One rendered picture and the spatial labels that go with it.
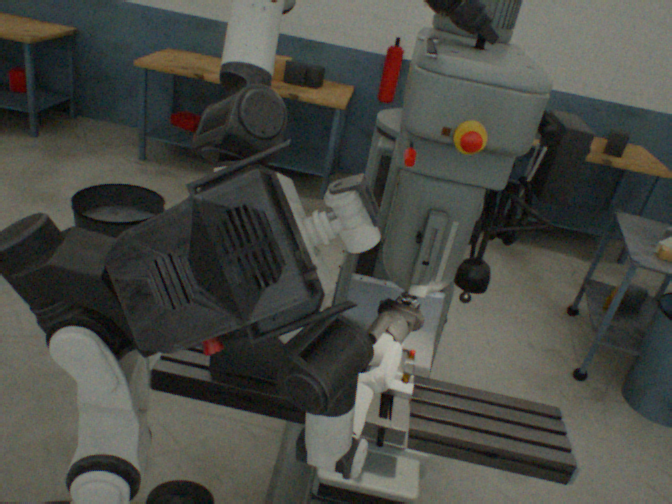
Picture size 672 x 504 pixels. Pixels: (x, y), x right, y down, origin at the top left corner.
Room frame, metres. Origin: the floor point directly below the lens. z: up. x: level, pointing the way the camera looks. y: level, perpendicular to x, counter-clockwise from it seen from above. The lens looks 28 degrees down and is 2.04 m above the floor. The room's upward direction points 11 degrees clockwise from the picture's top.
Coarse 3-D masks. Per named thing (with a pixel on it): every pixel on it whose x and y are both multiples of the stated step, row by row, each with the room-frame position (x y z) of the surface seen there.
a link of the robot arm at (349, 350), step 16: (336, 336) 0.78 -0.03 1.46; (352, 336) 0.79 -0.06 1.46; (320, 352) 0.74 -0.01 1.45; (336, 352) 0.75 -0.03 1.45; (352, 352) 0.76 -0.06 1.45; (320, 368) 0.71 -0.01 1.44; (336, 368) 0.72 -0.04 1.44; (352, 368) 0.74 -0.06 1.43; (336, 384) 0.70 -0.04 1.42; (352, 384) 0.75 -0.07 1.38; (336, 400) 0.73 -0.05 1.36; (352, 400) 0.76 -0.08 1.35; (336, 416) 0.74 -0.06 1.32
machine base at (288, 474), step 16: (288, 432) 1.78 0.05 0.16; (288, 448) 1.67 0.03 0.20; (288, 464) 1.59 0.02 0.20; (304, 464) 1.60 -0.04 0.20; (272, 480) 1.55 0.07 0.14; (288, 480) 1.51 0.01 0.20; (304, 480) 1.53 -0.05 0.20; (272, 496) 1.44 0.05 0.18; (288, 496) 1.44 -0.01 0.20; (304, 496) 1.45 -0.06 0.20
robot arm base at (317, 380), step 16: (320, 320) 0.80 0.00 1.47; (336, 320) 0.82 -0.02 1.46; (304, 336) 0.76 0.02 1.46; (320, 336) 0.78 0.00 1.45; (368, 336) 0.80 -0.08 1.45; (288, 352) 0.72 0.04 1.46; (304, 352) 0.74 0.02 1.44; (368, 352) 0.79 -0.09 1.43; (288, 368) 0.71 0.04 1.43; (304, 368) 0.69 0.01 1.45; (288, 384) 0.71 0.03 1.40; (304, 384) 0.69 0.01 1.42; (320, 384) 0.68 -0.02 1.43; (304, 400) 0.69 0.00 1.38; (320, 400) 0.68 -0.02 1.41
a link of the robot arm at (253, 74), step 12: (228, 72) 0.96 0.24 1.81; (240, 72) 0.95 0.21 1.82; (252, 72) 0.96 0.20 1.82; (264, 72) 0.98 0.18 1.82; (228, 84) 0.99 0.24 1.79; (240, 84) 0.97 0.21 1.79; (264, 84) 0.97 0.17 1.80; (216, 108) 0.94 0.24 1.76; (228, 108) 0.89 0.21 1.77; (216, 120) 0.92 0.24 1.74
